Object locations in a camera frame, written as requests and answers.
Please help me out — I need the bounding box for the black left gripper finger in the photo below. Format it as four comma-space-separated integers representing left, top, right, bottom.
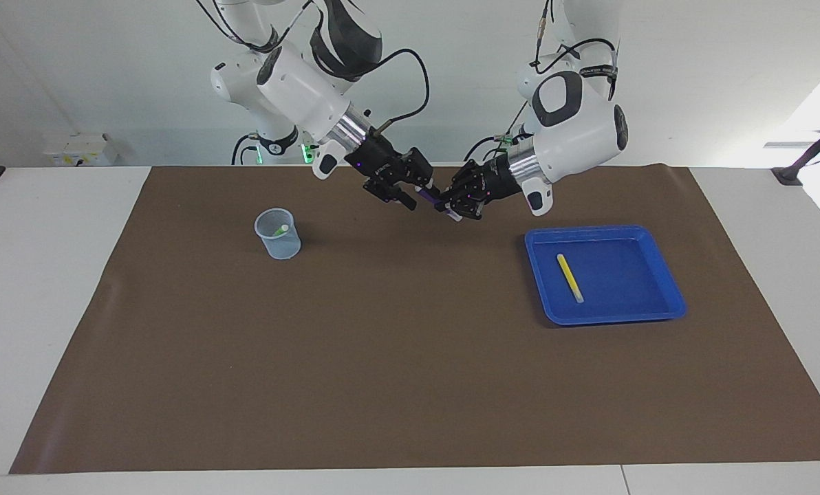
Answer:
443, 160, 485, 200
448, 194, 486, 221

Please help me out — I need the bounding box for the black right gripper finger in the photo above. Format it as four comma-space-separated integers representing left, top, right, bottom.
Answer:
404, 147, 442, 201
365, 182, 416, 210

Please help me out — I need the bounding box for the purple marker pen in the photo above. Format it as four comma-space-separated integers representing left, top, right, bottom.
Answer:
417, 186, 464, 222

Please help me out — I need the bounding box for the yellow marker pen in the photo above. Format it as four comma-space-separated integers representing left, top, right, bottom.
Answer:
557, 254, 585, 304

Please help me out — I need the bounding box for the clear plastic cup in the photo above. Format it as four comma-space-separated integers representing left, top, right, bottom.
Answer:
255, 208, 302, 261

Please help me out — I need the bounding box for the brown table mat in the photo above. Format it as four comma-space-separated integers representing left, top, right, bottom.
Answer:
9, 165, 820, 475

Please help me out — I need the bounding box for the blue plastic tray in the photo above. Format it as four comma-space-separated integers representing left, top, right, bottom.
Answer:
524, 225, 688, 327

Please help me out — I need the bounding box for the white power box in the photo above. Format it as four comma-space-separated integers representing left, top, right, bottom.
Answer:
44, 133, 118, 167

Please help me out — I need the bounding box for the black left base cable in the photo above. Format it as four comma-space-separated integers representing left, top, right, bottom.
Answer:
464, 103, 531, 162

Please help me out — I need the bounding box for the black base cable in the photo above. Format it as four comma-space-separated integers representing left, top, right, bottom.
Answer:
464, 103, 531, 162
231, 134, 259, 166

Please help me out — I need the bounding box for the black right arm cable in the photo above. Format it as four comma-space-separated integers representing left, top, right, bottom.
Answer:
365, 48, 431, 135

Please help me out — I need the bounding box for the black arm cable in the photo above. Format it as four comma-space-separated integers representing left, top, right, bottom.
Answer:
365, 48, 431, 135
530, 0, 621, 104

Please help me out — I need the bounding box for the black right base cable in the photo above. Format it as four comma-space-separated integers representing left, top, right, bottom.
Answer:
231, 134, 259, 166

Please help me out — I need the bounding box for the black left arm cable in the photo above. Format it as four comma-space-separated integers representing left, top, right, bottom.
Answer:
530, 0, 621, 104

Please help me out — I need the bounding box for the black camera stand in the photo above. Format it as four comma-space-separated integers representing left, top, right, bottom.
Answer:
771, 110, 820, 186

